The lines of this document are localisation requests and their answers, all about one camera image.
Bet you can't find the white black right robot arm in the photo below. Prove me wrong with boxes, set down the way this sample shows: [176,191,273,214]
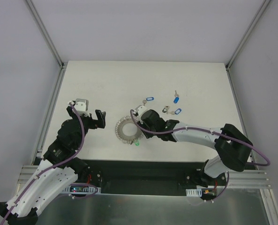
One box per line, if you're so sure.
[131,110,253,187]

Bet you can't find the silver key black tag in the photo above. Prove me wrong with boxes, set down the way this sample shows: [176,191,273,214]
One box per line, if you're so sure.
[162,106,170,113]

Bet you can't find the aluminium frame post right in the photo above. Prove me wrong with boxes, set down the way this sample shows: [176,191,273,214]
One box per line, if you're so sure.
[225,0,273,70]

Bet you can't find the silver key dark-blue tag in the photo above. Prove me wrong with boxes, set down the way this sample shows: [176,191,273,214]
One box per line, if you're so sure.
[173,90,180,104]

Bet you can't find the silver key blue tag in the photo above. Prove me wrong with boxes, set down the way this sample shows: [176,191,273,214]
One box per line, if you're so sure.
[143,97,154,105]
[167,108,182,115]

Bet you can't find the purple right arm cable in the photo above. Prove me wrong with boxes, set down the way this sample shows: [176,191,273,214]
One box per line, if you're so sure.
[129,109,270,204]

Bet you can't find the aluminium frame post left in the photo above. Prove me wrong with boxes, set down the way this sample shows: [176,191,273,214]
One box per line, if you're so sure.
[23,0,68,70]

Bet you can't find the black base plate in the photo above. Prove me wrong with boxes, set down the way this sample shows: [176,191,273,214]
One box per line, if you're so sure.
[84,160,232,200]

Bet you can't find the right controller board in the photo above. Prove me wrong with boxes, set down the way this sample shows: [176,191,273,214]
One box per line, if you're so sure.
[185,187,217,197]

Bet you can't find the controller board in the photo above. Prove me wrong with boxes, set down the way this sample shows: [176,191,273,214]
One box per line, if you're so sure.
[61,185,101,195]
[185,187,217,197]

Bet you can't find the aluminium frame post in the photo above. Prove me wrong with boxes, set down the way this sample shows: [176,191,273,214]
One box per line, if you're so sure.
[23,0,68,70]
[225,0,273,70]

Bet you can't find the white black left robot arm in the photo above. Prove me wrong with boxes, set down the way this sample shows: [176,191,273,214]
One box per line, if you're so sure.
[0,106,106,225]

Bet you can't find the left controller board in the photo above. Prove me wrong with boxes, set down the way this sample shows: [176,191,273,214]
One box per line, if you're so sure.
[61,185,101,195]

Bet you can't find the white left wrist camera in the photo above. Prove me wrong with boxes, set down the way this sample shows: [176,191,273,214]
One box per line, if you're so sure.
[69,98,89,116]

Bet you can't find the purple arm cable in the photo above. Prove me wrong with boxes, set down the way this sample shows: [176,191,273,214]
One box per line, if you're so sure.
[0,102,99,225]
[129,109,270,204]

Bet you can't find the metal key organizer ring disc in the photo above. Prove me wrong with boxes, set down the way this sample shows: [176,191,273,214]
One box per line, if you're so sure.
[115,116,143,145]

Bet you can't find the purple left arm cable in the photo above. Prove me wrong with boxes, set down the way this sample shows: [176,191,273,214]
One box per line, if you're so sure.
[0,102,99,225]

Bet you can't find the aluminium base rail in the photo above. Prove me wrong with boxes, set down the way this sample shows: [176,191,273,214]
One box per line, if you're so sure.
[18,164,270,189]

